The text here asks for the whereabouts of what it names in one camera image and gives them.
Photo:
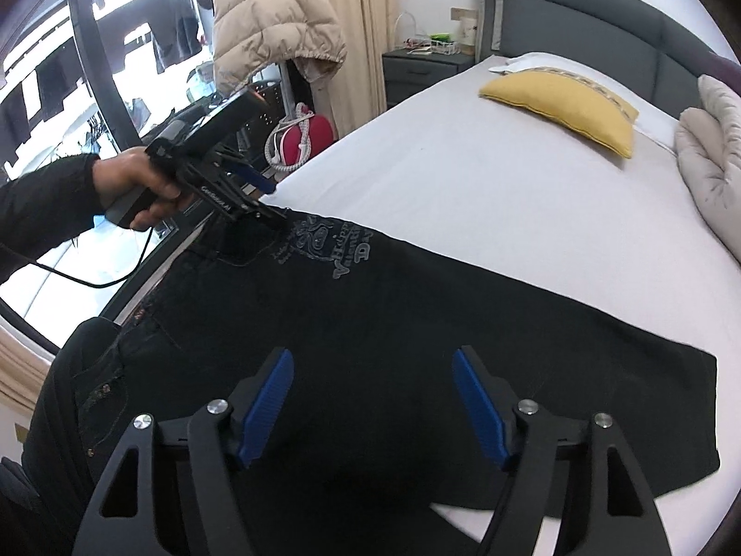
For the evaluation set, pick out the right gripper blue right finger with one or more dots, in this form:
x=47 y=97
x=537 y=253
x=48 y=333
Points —
x=519 y=437

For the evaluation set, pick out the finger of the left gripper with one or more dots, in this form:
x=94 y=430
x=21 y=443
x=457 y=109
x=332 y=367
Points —
x=271 y=216

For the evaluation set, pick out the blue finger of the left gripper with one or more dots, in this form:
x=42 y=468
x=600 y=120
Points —
x=247 y=174

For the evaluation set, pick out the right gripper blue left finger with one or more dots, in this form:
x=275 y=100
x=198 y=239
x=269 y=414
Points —
x=234 y=429

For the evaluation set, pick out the black denim pants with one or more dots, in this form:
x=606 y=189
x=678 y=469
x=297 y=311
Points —
x=373 y=432

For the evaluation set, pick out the left forearm black sleeve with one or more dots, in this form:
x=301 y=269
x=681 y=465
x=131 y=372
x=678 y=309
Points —
x=44 y=208

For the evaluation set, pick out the left hand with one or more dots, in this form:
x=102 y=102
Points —
x=115 y=177

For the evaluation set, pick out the beige puffer jacket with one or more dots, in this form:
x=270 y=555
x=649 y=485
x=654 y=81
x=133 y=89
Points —
x=250 y=35

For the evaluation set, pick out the dark grey nightstand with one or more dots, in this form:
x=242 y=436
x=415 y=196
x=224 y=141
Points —
x=406 y=73

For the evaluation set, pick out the beige curtain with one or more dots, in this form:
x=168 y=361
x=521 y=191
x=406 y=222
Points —
x=356 y=94

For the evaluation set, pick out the white bed mattress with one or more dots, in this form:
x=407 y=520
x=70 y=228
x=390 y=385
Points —
x=507 y=190

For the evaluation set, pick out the dark grey headboard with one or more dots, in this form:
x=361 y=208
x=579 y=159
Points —
x=633 y=43

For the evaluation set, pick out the yellow cushion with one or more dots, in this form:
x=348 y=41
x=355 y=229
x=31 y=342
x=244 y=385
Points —
x=575 y=102

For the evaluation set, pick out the rolled white duvet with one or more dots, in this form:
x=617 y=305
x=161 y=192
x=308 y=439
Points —
x=708 y=146

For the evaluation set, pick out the white wire basket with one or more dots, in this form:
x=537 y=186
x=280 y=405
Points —
x=409 y=36

